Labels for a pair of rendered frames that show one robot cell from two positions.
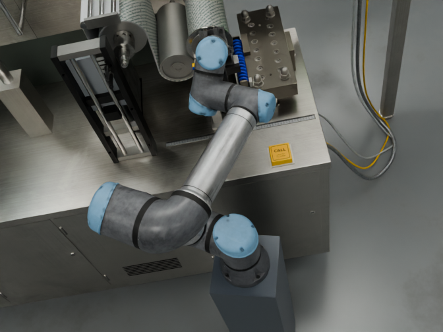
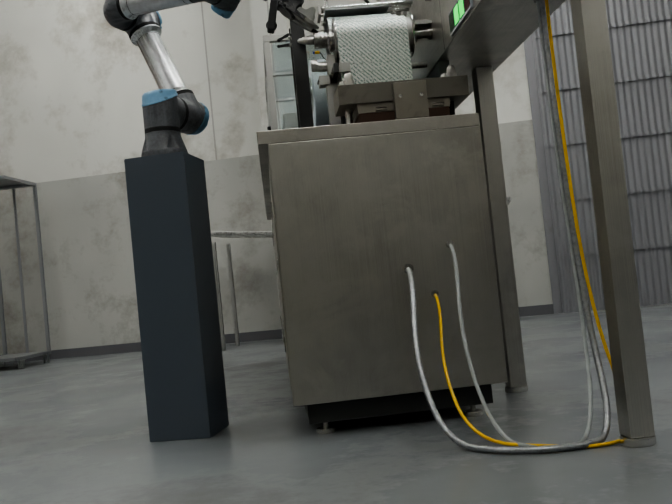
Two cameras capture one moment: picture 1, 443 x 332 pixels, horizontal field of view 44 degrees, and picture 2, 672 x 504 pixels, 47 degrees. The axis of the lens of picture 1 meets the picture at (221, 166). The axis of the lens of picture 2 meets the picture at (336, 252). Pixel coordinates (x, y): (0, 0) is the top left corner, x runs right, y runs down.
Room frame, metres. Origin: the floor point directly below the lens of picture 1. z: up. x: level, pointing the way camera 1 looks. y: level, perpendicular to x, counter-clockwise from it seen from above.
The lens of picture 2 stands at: (0.64, -2.55, 0.45)
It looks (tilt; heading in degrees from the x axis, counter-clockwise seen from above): 2 degrees up; 77
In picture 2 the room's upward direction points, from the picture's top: 6 degrees counter-clockwise
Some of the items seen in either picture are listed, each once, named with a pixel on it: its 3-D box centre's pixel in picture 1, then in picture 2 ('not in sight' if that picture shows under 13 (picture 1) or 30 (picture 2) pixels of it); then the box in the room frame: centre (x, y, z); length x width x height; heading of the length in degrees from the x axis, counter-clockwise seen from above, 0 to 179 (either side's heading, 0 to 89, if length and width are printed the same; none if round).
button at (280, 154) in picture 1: (280, 154); not in sight; (1.02, -0.20, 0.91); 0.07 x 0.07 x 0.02; 82
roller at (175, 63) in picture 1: (175, 41); not in sight; (1.42, 0.02, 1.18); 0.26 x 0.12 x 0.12; 172
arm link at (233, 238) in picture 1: (235, 240); (161, 109); (0.69, 0.02, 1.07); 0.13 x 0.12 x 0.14; 50
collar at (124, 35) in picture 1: (124, 45); (321, 39); (1.29, 0.17, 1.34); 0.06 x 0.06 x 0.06; 82
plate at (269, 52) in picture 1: (265, 52); (399, 96); (1.41, -0.28, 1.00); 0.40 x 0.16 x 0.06; 172
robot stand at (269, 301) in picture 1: (260, 311); (177, 295); (0.68, 0.02, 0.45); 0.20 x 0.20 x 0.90; 69
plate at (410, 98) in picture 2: (291, 51); (410, 99); (1.41, -0.37, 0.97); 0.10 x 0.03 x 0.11; 172
